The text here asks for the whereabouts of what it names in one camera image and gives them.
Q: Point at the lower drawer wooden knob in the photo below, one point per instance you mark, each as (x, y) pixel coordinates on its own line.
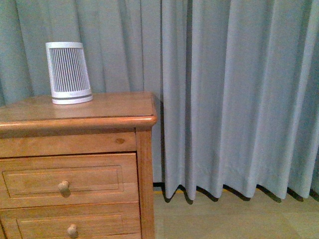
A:
(72, 231)

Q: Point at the upper drawer wooden knob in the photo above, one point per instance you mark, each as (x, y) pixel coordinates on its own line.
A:
(63, 188)

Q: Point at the white slatted air purifier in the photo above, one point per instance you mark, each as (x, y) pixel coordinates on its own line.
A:
(69, 80)

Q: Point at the drawer wooden knob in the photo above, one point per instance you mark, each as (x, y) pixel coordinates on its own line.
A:
(63, 188)
(72, 231)

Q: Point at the wooden nightstand cabinet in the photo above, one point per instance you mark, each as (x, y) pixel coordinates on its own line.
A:
(109, 124)

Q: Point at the grey curtain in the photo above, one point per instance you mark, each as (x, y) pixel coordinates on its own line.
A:
(236, 81)

